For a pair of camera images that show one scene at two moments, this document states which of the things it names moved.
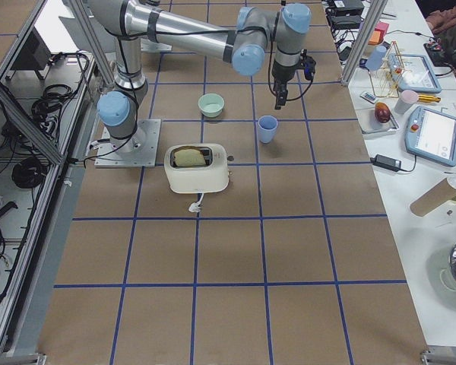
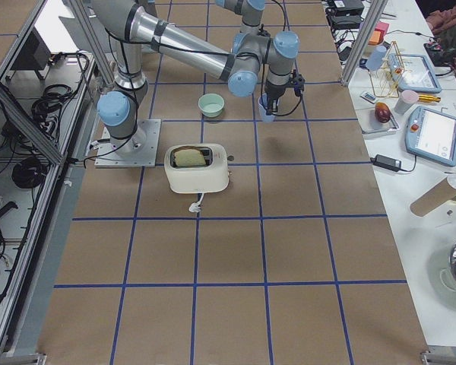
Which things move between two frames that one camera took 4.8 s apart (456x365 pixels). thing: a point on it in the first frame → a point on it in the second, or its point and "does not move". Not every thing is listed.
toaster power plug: [194, 207] does not move
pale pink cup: [406, 97] does not move
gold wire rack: [384, 82] does not move
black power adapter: [386, 162] does not move
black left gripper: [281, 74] → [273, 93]
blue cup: [267, 125] → [262, 103]
